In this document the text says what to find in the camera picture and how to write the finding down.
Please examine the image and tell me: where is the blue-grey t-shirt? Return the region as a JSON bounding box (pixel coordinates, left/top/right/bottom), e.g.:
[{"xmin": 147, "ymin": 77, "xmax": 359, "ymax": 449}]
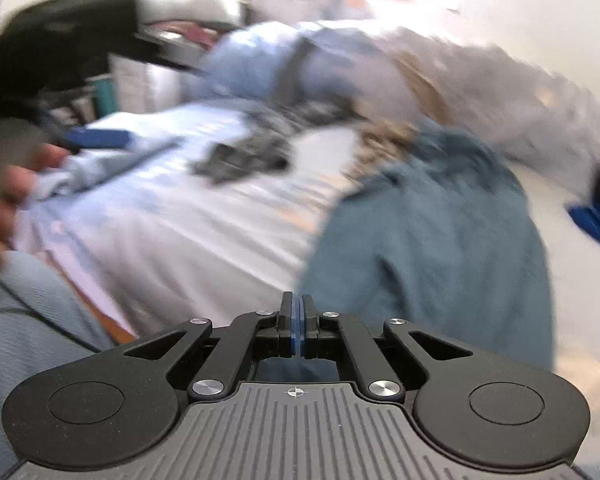
[{"xmin": 300, "ymin": 120, "xmax": 556, "ymax": 376}]

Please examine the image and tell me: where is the light blue clothes pile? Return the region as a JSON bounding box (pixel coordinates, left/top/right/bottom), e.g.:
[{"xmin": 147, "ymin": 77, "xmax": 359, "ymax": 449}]
[{"xmin": 195, "ymin": 22, "xmax": 416, "ymax": 111}]

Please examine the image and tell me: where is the beige cloth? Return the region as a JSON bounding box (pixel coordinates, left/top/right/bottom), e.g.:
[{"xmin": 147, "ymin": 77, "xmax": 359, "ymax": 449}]
[{"xmin": 340, "ymin": 50, "xmax": 456, "ymax": 181}]

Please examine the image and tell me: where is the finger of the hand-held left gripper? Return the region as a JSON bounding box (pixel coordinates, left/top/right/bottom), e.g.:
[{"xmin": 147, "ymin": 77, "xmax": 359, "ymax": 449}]
[{"xmin": 40, "ymin": 110, "xmax": 136, "ymax": 154}]

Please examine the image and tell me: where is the person's light blue clothing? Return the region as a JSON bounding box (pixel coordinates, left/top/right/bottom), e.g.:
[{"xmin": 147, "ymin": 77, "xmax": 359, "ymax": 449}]
[{"xmin": 0, "ymin": 250, "xmax": 116, "ymax": 480}]

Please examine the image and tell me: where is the royal blue garment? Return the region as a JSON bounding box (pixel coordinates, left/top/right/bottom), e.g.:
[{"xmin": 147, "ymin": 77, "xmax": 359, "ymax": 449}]
[{"xmin": 567, "ymin": 195, "xmax": 600, "ymax": 261}]

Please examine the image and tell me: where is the light blue cloth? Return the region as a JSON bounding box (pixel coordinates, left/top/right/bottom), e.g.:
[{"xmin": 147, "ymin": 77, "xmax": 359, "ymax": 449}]
[{"xmin": 20, "ymin": 147, "xmax": 181, "ymax": 211}]

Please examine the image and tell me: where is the white bed sheet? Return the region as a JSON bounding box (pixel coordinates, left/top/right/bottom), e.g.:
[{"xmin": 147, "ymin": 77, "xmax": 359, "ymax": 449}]
[{"xmin": 500, "ymin": 160, "xmax": 600, "ymax": 436}]

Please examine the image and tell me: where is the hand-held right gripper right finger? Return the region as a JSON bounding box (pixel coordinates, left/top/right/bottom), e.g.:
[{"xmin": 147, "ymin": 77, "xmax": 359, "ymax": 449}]
[{"xmin": 300, "ymin": 292, "xmax": 476, "ymax": 403}]

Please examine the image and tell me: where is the grey t-shirt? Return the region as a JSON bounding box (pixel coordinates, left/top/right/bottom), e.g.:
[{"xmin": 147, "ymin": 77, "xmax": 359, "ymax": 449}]
[{"xmin": 190, "ymin": 100, "xmax": 366, "ymax": 186}]

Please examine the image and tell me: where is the person's left hand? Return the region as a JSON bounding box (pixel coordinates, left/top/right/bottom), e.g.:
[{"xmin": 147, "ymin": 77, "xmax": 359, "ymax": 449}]
[{"xmin": 0, "ymin": 144, "xmax": 69, "ymax": 274}]

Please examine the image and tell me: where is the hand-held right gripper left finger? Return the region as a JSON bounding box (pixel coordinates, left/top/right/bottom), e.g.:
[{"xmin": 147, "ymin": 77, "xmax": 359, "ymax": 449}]
[{"xmin": 122, "ymin": 291, "xmax": 299, "ymax": 401}]

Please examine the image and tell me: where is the printed light blue bed sheet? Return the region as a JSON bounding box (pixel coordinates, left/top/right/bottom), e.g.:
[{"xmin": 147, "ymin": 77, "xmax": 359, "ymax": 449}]
[{"xmin": 15, "ymin": 100, "xmax": 431, "ymax": 341}]

